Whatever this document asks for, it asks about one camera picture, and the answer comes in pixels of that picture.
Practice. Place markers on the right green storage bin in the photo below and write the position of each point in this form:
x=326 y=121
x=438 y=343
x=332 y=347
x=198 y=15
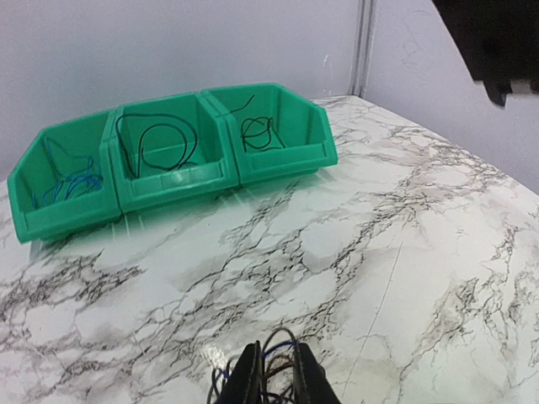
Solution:
x=274 y=133

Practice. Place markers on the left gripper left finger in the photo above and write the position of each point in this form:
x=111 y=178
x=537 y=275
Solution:
x=244 y=384

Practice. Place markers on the green storage bin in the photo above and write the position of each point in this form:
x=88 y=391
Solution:
x=65 y=182
x=169 y=149
x=274 y=133

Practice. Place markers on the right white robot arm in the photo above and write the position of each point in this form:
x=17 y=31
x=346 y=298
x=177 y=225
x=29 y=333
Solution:
x=498 y=41

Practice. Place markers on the middle green storage bin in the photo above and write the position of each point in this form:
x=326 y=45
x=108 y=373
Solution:
x=169 y=149

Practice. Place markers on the left green storage bin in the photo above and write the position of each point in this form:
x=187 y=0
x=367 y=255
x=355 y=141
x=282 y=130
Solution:
x=65 y=182

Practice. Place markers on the right aluminium frame post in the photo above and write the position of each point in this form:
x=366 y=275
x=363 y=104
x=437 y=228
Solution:
x=362 y=51

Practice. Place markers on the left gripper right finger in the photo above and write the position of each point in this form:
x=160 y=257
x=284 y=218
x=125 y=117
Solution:
x=310 y=384

